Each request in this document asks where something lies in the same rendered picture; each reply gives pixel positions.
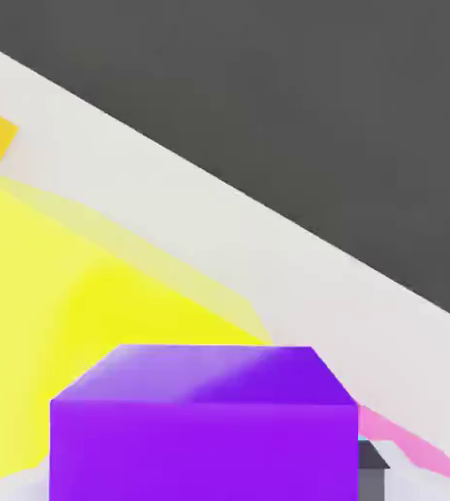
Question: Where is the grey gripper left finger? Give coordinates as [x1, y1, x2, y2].
[0, 454, 51, 501]

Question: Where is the large pink box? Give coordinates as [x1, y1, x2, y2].
[358, 405, 450, 487]

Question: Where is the large yellow box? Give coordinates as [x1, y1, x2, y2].
[0, 172, 278, 492]

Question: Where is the small purple cube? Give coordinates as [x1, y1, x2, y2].
[48, 343, 360, 501]

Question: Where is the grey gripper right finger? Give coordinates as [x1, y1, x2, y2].
[358, 438, 450, 501]

